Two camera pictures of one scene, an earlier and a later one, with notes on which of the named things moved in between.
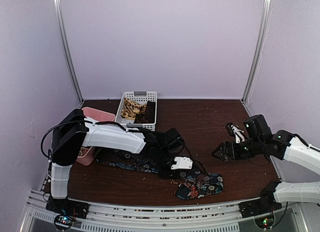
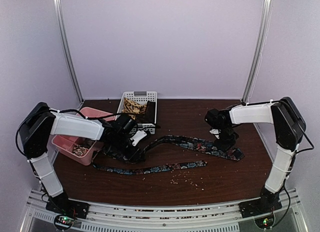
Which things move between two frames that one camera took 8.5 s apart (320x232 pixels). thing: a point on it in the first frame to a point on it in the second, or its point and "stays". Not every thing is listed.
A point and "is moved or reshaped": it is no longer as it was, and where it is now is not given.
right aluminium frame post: (263, 29) stays
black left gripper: (164, 174) to (132, 156)
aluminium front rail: (219, 217) stays
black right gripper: (231, 145) to (225, 147)
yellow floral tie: (131, 108) stays
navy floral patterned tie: (195, 183) is moved or reshaped
